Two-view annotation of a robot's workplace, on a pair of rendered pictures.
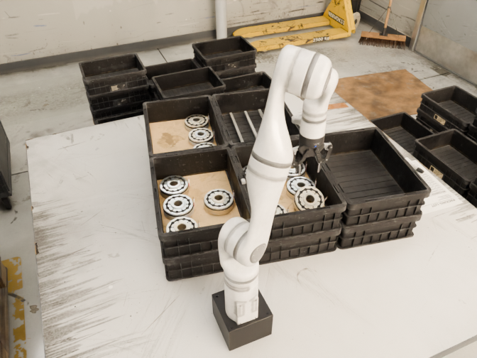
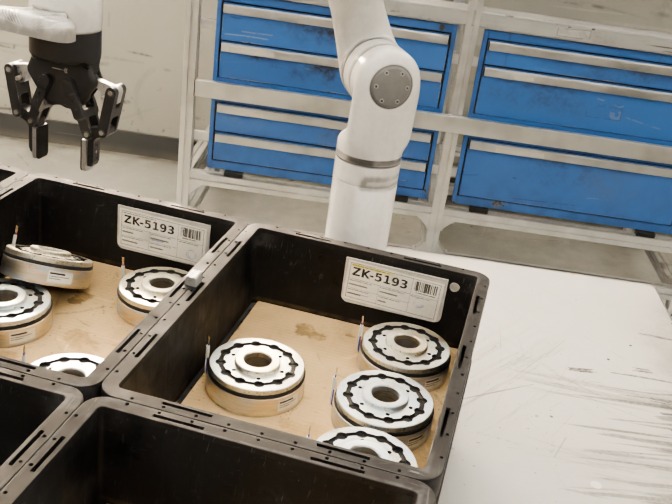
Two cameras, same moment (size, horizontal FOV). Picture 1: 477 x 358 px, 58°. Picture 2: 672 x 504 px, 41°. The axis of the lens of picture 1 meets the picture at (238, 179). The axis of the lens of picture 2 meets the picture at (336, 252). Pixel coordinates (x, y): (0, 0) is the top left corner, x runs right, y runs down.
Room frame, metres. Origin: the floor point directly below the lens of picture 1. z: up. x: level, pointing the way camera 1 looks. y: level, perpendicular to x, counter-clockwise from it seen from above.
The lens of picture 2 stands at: (1.80, 0.46, 1.39)
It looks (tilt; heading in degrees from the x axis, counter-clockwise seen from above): 26 degrees down; 204
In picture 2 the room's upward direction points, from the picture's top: 8 degrees clockwise
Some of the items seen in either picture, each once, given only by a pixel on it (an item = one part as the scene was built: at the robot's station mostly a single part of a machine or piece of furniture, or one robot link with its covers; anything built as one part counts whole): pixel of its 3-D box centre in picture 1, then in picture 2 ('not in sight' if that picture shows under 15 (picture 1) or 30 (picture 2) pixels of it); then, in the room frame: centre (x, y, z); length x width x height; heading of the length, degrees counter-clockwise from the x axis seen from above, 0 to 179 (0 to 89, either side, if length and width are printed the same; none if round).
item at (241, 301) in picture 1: (241, 290); (360, 211); (0.71, -0.01, 0.89); 0.09 x 0.09 x 0.17; 22
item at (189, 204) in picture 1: (178, 204); (384, 399); (1.07, 0.21, 0.86); 0.10 x 0.10 x 0.01
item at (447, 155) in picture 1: (451, 177); not in sight; (1.87, -1.20, 0.31); 0.40 x 0.30 x 0.34; 23
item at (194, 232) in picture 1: (198, 188); (323, 333); (1.09, 0.13, 0.92); 0.40 x 0.30 x 0.02; 13
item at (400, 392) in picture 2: (177, 203); (385, 395); (1.07, 0.21, 0.86); 0.05 x 0.05 x 0.01
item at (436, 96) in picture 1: (452, 126); not in sight; (2.39, -1.40, 0.31); 0.40 x 0.30 x 0.34; 23
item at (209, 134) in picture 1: (201, 135); not in sight; (1.49, 0.16, 0.86); 0.10 x 0.10 x 0.01
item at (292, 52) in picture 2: not in sight; (326, 99); (-0.63, -0.75, 0.60); 0.72 x 0.03 x 0.56; 113
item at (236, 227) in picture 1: (240, 250); (376, 105); (0.71, -0.01, 1.05); 0.09 x 0.09 x 0.17; 44
